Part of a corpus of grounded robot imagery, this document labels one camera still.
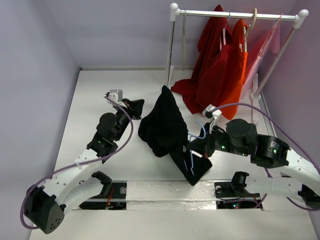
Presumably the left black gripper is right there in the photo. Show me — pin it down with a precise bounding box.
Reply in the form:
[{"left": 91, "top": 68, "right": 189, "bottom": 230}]
[{"left": 113, "top": 99, "right": 144, "bottom": 142}]

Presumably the light blue wire hanger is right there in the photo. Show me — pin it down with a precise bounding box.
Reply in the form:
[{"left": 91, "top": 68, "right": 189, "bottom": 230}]
[{"left": 183, "top": 120, "right": 208, "bottom": 177}]

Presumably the black t shirt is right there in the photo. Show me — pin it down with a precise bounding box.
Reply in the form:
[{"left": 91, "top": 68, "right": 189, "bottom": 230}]
[{"left": 138, "top": 85, "right": 213, "bottom": 186}]

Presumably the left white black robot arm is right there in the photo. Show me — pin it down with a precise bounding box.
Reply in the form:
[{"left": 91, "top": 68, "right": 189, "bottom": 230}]
[{"left": 19, "top": 97, "right": 145, "bottom": 234}]

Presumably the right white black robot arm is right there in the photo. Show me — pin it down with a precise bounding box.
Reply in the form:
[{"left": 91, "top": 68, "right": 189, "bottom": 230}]
[{"left": 187, "top": 118, "right": 320, "bottom": 211}]

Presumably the orange hanging shirt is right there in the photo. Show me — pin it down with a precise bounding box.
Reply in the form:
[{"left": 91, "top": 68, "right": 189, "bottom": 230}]
[{"left": 219, "top": 19, "right": 248, "bottom": 106}]

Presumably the dark red hanging shirt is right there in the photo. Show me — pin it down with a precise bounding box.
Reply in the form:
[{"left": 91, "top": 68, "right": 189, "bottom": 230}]
[{"left": 171, "top": 17, "right": 233, "bottom": 114}]

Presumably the beige plastic hanger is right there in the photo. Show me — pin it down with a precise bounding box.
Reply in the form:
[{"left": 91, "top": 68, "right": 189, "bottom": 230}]
[{"left": 181, "top": 14, "right": 187, "bottom": 71}]

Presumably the pink white hanger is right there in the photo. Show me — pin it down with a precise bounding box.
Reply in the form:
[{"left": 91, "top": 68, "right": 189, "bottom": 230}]
[{"left": 219, "top": 24, "right": 233, "bottom": 51}]

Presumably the pink hanging shirt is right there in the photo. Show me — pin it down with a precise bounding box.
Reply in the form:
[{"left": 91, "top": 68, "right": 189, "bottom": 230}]
[{"left": 240, "top": 22, "right": 280, "bottom": 99}]

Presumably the white clothes rack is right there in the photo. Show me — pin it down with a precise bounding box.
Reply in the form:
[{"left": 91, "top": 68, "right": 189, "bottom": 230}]
[{"left": 158, "top": 2, "right": 310, "bottom": 126}]

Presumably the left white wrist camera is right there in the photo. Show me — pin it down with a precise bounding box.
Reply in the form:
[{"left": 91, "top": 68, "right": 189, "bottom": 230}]
[{"left": 103, "top": 89, "right": 123, "bottom": 104}]

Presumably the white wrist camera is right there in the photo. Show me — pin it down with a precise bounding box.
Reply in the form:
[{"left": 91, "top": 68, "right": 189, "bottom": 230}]
[
  {"left": 103, "top": 89, "right": 123, "bottom": 104},
  {"left": 202, "top": 104, "right": 222, "bottom": 133}
]

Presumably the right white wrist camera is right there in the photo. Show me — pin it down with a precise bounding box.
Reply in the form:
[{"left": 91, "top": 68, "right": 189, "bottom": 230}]
[{"left": 202, "top": 104, "right": 222, "bottom": 133}]

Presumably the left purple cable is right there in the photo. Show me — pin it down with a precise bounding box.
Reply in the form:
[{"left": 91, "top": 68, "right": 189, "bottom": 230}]
[{"left": 19, "top": 97, "right": 134, "bottom": 229}]

